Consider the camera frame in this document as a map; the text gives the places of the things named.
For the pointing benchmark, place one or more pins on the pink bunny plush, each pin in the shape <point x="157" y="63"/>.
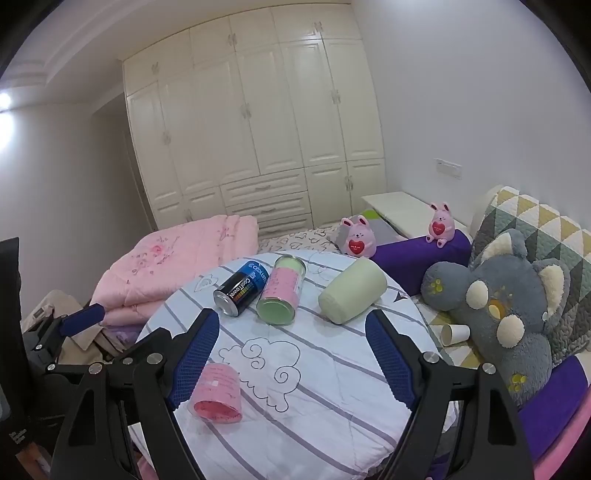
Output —
<point x="356" y="238"/>
<point x="442" y="226"/>

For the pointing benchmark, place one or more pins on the folded pink quilt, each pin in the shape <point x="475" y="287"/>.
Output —
<point x="135" y="285"/>

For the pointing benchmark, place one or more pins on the white paper cup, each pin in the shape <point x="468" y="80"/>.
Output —
<point x="453" y="334"/>

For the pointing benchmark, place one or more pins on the triangle patterned quilted cushion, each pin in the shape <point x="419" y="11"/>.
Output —
<point x="548" y="235"/>

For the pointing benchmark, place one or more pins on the black blue can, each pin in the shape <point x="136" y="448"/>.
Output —
<point x="241" y="288"/>

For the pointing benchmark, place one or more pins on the light green plastic cup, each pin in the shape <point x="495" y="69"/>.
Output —
<point x="353" y="291"/>

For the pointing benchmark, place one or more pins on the striped white tablecloth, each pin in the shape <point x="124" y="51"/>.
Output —
<point x="315" y="403"/>

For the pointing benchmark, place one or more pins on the pink green labelled can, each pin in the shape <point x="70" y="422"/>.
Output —
<point x="278" y="303"/>

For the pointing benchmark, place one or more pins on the heart patterned bed sheet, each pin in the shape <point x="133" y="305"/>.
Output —
<point x="318" y="239"/>

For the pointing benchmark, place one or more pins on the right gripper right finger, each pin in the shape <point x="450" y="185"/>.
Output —
<point x="489" y="441"/>

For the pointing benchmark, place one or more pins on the purple pillow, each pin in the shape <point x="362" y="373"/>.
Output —
<point x="406" y="262"/>

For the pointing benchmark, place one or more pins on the beige jacket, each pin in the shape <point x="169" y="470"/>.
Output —
<point x="64" y="304"/>

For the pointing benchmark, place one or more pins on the white wall socket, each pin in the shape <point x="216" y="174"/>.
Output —
<point x="449" y="168"/>

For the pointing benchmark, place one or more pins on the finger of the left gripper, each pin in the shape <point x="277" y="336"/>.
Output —
<point x="69" y="339"/>

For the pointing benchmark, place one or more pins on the cream white wardrobe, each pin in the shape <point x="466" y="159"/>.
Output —
<point x="270" y="112"/>

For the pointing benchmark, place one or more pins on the white bedside table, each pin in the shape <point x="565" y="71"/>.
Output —
<point x="410" y="216"/>

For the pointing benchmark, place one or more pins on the grey elephant plush toy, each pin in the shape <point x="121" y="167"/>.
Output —
<point x="511" y="306"/>

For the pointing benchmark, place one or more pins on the pink bunny plush left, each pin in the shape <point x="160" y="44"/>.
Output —
<point x="356" y="238"/>

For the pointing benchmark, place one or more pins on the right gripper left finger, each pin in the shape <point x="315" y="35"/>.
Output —
<point x="167" y="370"/>

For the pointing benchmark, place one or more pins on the pink bunny plush right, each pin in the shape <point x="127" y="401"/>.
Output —
<point x="442" y="226"/>

